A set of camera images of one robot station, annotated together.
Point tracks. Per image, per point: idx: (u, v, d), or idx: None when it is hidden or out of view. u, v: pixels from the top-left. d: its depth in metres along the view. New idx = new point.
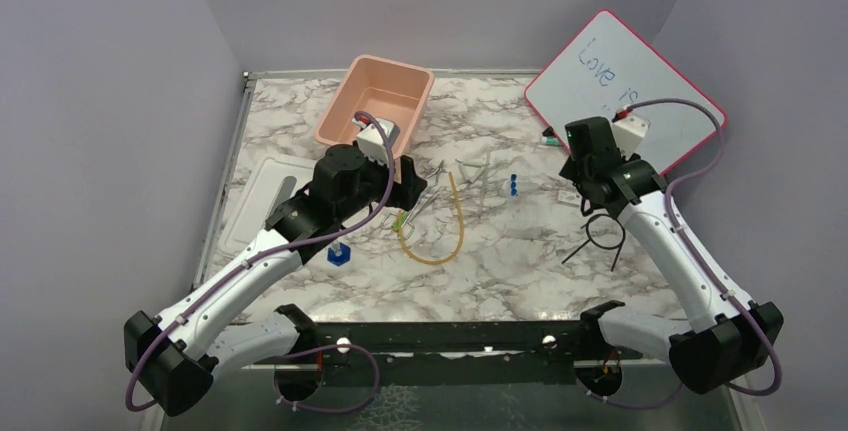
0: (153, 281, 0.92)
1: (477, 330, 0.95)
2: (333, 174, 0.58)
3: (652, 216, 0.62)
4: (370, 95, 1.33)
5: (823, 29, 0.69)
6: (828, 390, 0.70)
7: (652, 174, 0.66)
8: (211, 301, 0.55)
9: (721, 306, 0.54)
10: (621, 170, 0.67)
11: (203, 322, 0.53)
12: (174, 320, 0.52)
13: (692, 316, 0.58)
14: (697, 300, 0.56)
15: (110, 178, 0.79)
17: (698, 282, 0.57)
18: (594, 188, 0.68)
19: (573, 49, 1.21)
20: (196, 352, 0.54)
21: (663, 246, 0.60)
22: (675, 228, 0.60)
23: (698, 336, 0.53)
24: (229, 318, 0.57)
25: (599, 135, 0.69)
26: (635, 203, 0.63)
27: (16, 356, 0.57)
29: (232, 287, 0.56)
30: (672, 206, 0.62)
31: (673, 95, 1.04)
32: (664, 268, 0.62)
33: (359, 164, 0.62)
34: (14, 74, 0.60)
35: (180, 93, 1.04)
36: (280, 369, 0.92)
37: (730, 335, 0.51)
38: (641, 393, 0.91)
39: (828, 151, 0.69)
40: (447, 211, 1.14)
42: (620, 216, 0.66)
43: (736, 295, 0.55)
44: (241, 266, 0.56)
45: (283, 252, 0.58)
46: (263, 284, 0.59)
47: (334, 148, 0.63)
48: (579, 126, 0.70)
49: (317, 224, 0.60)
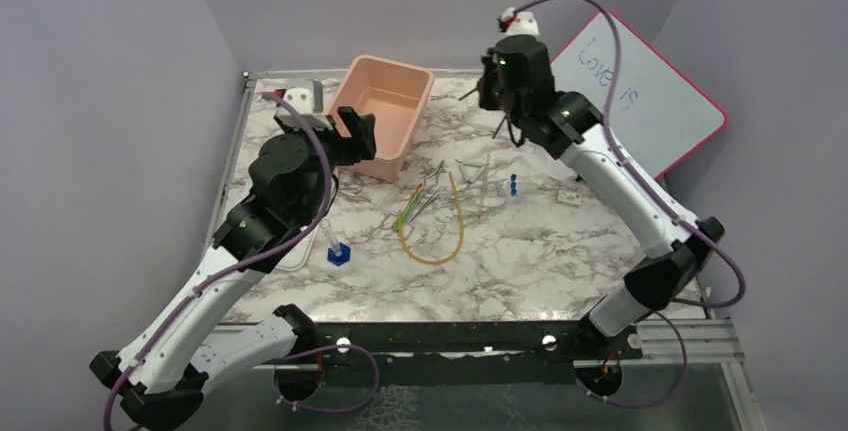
0: (152, 281, 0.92)
1: (477, 330, 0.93)
2: (271, 180, 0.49)
3: (596, 153, 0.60)
4: (372, 95, 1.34)
5: (823, 28, 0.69)
6: (829, 391, 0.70)
7: (587, 106, 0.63)
8: (165, 337, 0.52)
9: (675, 232, 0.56)
10: (557, 107, 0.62)
11: (160, 360, 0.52)
12: (130, 364, 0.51)
13: (648, 244, 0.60)
14: (652, 230, 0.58)
15: (110, 176, 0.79)
17: (650, 212, 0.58)
18: (532, 129, 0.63)
19: (573, 49, 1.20)
20: (167, 384, 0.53)
21: (610, 181, 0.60)
22: (621, 162, 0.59)
23: (656, 263, 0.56)
24: (195, 344, 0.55)
25: (539, 66, 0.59)
26: (578, 143, 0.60)
27: (13, 355, 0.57)
29: (184, 321, 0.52)
30: (613, 139, 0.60)
31: (673, 95, 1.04)
32: (616, 206, 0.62)
33: (301, 160, 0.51)
34: (14, 73, 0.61)
35: (180, 92, 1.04)
36: (279, 369, 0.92)
37: (687, 259, 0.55)
38: (640, 390, 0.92)
39: (828, 151, 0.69)
40: (447, 211, 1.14)
42: (561, 158, 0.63)
43: (686, 217, 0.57)
44: (189, 297, 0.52)
45: (232, 275, 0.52)
46: (224, 306, 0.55)
47: (269, 144, 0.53)
48: (515, 54, 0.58)
49: (272, 233, 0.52)
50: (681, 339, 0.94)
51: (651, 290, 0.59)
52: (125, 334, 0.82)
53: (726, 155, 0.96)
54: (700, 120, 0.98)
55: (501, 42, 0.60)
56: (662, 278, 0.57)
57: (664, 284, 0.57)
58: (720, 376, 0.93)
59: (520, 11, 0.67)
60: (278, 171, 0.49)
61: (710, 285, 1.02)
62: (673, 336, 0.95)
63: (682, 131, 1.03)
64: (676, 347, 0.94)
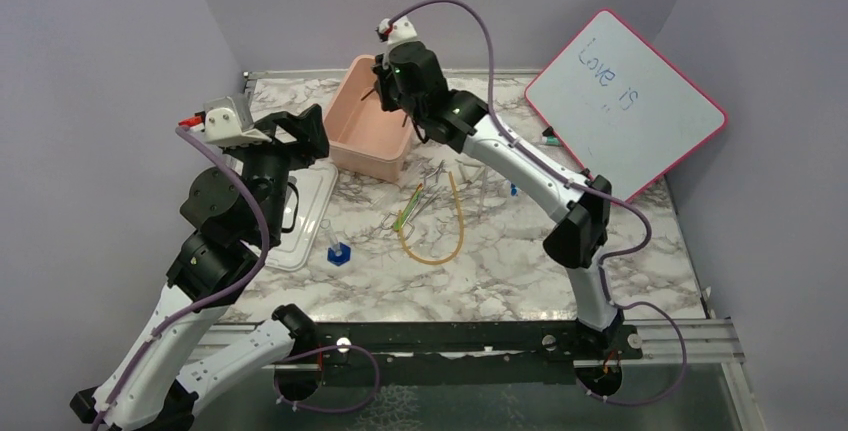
0: (152, 281, 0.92)
1: (477, 330, 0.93)
2: (206, 221, 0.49)
3: (489, 140, 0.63)
4: (372, 95, 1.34)
5: (823, 28, 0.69)
6: (828, 391, 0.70)
7: (477, 100, 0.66)
8: (131, 380, 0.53)
9: (568, 195, 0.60)
10: (450, 105, 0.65)
11: (130, 402, 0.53)
12: (102, 406, 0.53)
13: (550, 211, 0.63)
14: (549, 197, 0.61)
15: (110, 177, 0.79)
17: (545, 182, 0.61)
18: (433, 130, 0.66)
19: (573, 49, 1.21)
20: (145, 420, 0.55)
21: (506, 163, 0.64)
22: (512, 144, 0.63)
23: (557, 226, 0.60)
24: (165, 381, 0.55)
25: (430, 71, 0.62)
26: (472, 135, 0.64)
27: (12, 355, 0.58)
29: (146, 364, 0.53)
30: (500, 123, 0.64)
31: (672, 95, 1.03)
32: (517, 182, 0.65)
33: (234, 197, 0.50)
34: (14, 74, 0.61)
35: (180, 92, 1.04)
36: (279, 369, 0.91)
37: (581, 216, 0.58)
38: (640, 389, 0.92)
39: (828, 151, 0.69)
40: (447, 211, 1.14)
42: (464, 151, 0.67)
43: (575, 179, 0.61)
44: (147, 341, 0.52)
45: (188, 315, 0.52)
46: (188, 343, 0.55)
47: (199, 182, 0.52)
48: (408, 63, 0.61)
49: (225, 265, 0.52)
50: (682, 339, 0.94)
51: (564, 252, 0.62)
52: (126, 334, 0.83)
53: (726, 155, 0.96)
54: (700, 121, 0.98)
55: (395, 53, 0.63)
56: (565, 239, 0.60)
57: (570, 244, 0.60)
58: (721, 377, 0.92)
59: (395, 18, 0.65)
60: (208, 215, 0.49)
61: (709, 286, 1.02)
62: (675, 336, 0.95)
63: (681, 132, 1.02)
64: (676, 347, 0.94)
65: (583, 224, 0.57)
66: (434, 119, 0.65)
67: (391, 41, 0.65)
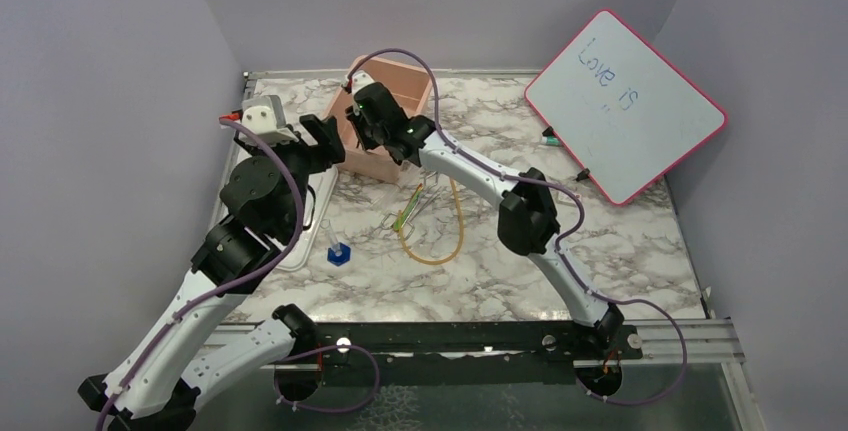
0: (153, 281, 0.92)
1: (477, 329, 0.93)
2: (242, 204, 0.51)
3: (435, 150, 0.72)
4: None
5: (824, 28, 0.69)
6: (829, 392, 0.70)
7: (429, 122, 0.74)
8: (148, 363, 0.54)
9: (502, 186, 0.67)
10: (404, 127, 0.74)
11: (144, 386, 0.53)
12: (115, 391, 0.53)
13: (495, 203, 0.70)
14: (488, 190, 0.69)
15: (109, 176, 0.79)
17: (483, 178, 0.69)
18: (394, 151, 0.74)
19: (573, 49, 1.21)
20: (156, 407, 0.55)
21: (452, 168, 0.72)
22: (454, 150, 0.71)
23: (500, 215, 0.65)
24: (179, 367, 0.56)
25: (386, 102, 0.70)
26: (421, 149, 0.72)
27: (12, 356, 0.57)
29: (165, 347, 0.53)
30: (446, 134, 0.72)
31: (672, 95, 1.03)
32: (464, 183, 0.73)
33: (272, 184, 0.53)
34: (13, 73, 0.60)
35: (181, 92, 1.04)
36: (279, 369, 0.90)
37: (516, 201, 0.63)
38: (641, 388, 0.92)
39: (828, 150, 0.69)
40: (447, 211, 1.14)
42: (420, 163, 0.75)
43: (508, 171, 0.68)
44: (169, 324, 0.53)
45: (211, 301, 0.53)
46: (206, 330, 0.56)
47: (240, 168, 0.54)
48: (365, 98, 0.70)
49: (250, 254, 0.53)
50: (682, 339, 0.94)
51: (513, 239, 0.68)
52: (126, 334, 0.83)
53: (726, 155, 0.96)
54: (701, 121, 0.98)
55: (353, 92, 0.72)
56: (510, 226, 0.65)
57: (515, 229, 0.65)
58: (720, 377, 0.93)
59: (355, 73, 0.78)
60: (247, 197, 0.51)
61: (709, 286, 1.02)
62: (675, 336, 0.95)
63: (681, 132, 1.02)
64: (677, 347, 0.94)
65: (518, 206, 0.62)
66: (392, 141, 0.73)
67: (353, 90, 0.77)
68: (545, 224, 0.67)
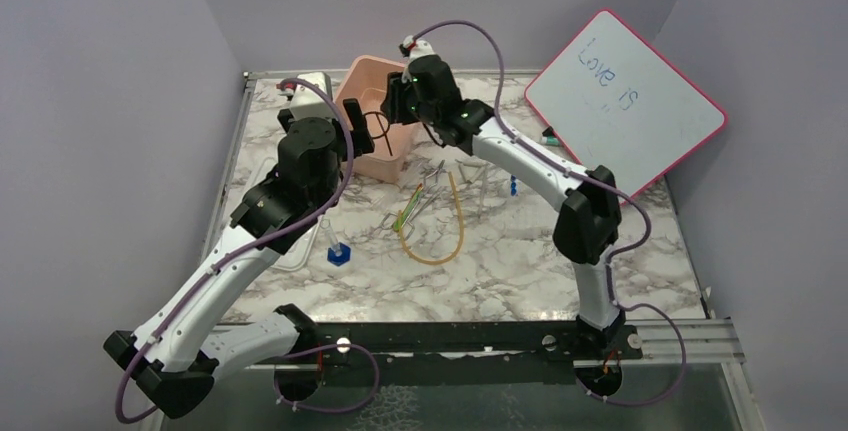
0: (153, 281, 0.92)
1: (477, 330, 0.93)
2: (297, 155, 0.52)
3: (492, 138, 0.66)
4: (378, 94, 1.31)
5: (823, 27, 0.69)
6: (828, 390, 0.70)
7: (486, 107, 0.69)
8: (183, 314, 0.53)
9: (566, 183, 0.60)
10: (459, 111, 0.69)
11: (177, 338, 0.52)
12: (147, 341, 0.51)
13: (554, 203, 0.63)
14: (548, 186, 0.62)
15: (110, 175, 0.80)
17: (544, 173, 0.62)
18: (444, 135, 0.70)
19: (573, 49, 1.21)
20: (183, 365, 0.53)
21: (509, 159, 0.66)
22: (513, 139, 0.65)
23: (560, 215, 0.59)
24: (210, 324, 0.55)
25: (445, 78, 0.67)
26: (476, 134, 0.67)
27: (11, 356, 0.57)
29: (202, 297, 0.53)
30: (505, 122, 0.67)
31: (671, 94, 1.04)
32: (520, 177, 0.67)
33: (328, 140, 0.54)
34: (14, 73, 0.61)
35: (181, 91, 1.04)
36: (280, 369, 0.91)
37: (581, 201, 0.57)
38: (641, 389, 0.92)
39: (827, 149, 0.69)
40: (447, 211, 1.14)
42: (472, 151, 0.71)
43: (574, 168, 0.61)
44: (207, 274, 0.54)
45: (250, 251, 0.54)
46: (239, 286, 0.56)
47: (299, 124, 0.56)
48: (424, 73, 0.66)
49: (289, 212, 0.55)
50: (681, 339, 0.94)
51: (570, 243, 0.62)
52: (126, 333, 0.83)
53: (726, 155, 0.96)
54: (701, 121, 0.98)
55: (411, 63, 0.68)
56: (571, 227, 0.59)
57: (575, 232, 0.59)
58: (720, 377, 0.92)
59: (417, 37, 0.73)
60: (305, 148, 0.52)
61: (709, 286, 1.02)
62: (674, 336, 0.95)
63: (681, 132, 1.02)
64: (676, 347, 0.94)
65: (583, 207, 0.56)
66: (444, 124, 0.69)
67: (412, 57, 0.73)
68: (606, 231, 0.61)
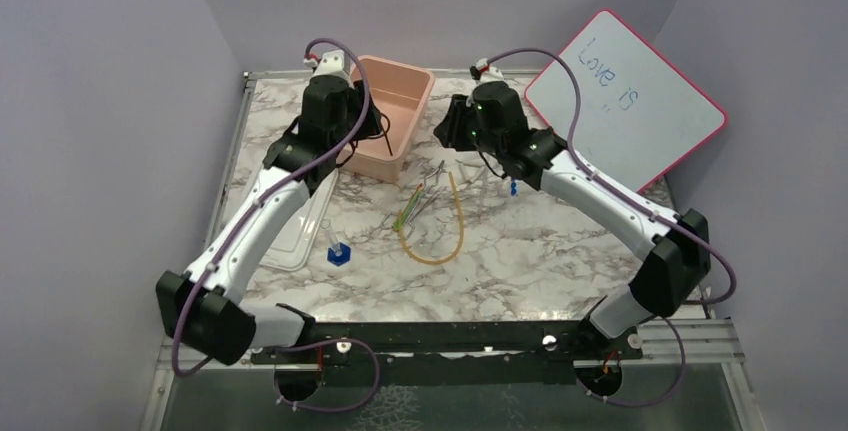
0: (154, 280, 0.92)
1: (477, 329, 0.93)
2: (324, 95, 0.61)
3: (566, 173, 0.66)
4: (384, 97, 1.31)
5: (823, 27, 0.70)
6: (828, 389, 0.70)
7: (556, 139, 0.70)
8: (235, 244, 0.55)
9: (653, 228, 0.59)
10: (528, 142, 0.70)
11: (234, 264, 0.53)
12: (205, 268, 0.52)
13: (634, 248, 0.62)
14: (632, 231, 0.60)
15: (110, 175, 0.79)
17: (626, 215, 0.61)
18: (510, 166, 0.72)
19: (572, 49, 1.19)
20: (236, 297, 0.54)
21: (584, 196, 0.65)
22: (590, 176, 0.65)
23: (645, 262, 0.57)
24: (255, 258, 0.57)
25: (511, 107, 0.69)
26: (548, 168, 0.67)
27: (12, 356, 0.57)
29: (251, 227, 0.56)
30: (579, 158, 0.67)
31: (671, 95, 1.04)
32: (599, 217, 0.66)
33: (344, 87, 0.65)
34: (15, 72, 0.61)
35: (181, 91, 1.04)
36: (280, 369, 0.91)
37: (671, 250, 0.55)
38: (641, 389, 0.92)
39: (827, 149, 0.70)
40: (447, 211, 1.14)
42: (542, 185, 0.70)
43: (661, 213, 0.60)
44: (254, 206, 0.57)
45: (291, 183, 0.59)
46: (276, 224, 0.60)
47: (317, 77, 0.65)
48: (490, 101, 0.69)
49: (316, 153, 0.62)
50: (680, 339, 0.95)
51: (650, 295, 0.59)
52: (126, 333, 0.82)
53: (726, 155, 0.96)
54: (700, 122, 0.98)
55: (478, 90, 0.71)
56: (654, 277, 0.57)
57: (657, 282, 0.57)
58: (720, 377, 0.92)
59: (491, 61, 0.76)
60: (329, 89, 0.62)
61: (709, 286, 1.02)
62: (672, 336, 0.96)
63: (681, 133, 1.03)
64: (676, 347, 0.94)
65: (674, 255, 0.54)
66: (511, 156, 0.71)
67: (484, 79, 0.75)
68: (692, 283, 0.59)
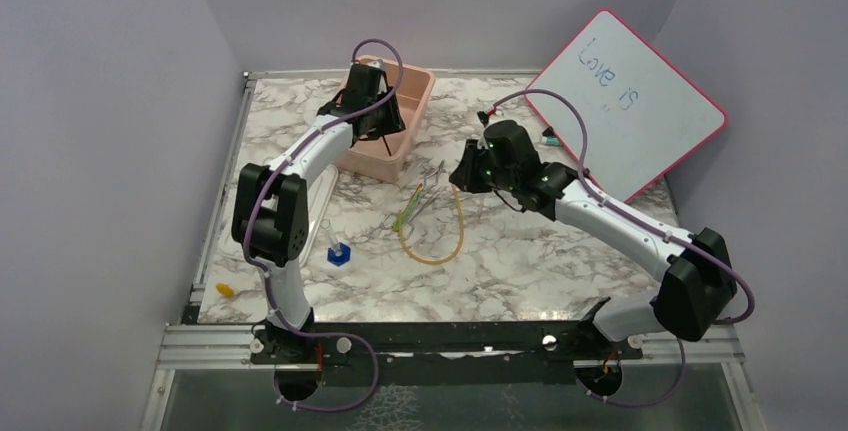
0: (153, 280, 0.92)
1: (477, 329, 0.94)
2: (366, 69, 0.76)
3: (577, 201, 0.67)
4: None
5: (824, 26, 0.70)
6: (828, 389, 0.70)
7: (567, 170, 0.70)
8: (304, 152, 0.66)
9: (667, 249, 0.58)
10: (539, 175, 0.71)
11: (305, 165, 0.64)
12: (284, 160, 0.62)
13: (654, 269, 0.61)
14: (648, 253, 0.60)
15: (110, 174, 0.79)
17: (640, 237, 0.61)
18: (524, 199, 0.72)
19: (572, 50, 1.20)
20: None
21: (597, 222, 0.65)
22: (601, 203, 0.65)
23: (664, 285, 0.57)
24: (313, 171, 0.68)
25: (520, 143, 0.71)
26: (560, 197, 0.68)
27: (10, 357, 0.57)
29: (316, 143, 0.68)
30: (589, 186, 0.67)
31: (672, 94, 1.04)
32: (615, 243, 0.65)
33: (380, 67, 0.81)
34: (15, 71, 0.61)
35: (181, 90, 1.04)
36: (280, 369, 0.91)
37: (687, 269, 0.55)
38: (642, 389, 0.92)
39: (827, 149, 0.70)
40: (447, 211, 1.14)
42: (559, 216, 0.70)
43: (675, 233, 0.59)
44: (317, 131, 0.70)
45: (344, 123, 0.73)
46: (328, 153, 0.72)
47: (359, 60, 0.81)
48: (501, 139, 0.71)
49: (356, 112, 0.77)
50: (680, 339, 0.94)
51: (678, 319, 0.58)
52: (125, 332, 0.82)
53: (726, 155, 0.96)
54: (701, 121, 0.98)
55: (488, 130, 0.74)
56: (675, 298, 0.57)
57: (679, 303, 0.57)
58: (720, 377, 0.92)
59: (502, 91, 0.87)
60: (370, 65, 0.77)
61: None
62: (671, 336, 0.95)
63: (682, 132, 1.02)
64: (676, 347, 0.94)
65: (691, 276, 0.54)
66: (524, 190, 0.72)
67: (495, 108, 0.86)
68: (719, 303, 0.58)
